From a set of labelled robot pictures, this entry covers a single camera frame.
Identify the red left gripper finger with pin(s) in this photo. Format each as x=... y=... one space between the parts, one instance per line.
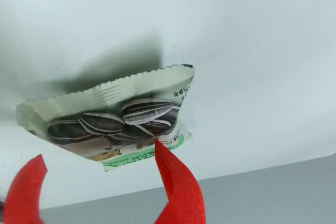
x=23 y=195

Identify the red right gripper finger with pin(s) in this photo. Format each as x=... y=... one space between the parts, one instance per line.
x=185 y=195

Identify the green sunflower seed snack packet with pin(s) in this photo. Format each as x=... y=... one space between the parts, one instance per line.
x=105 y=119

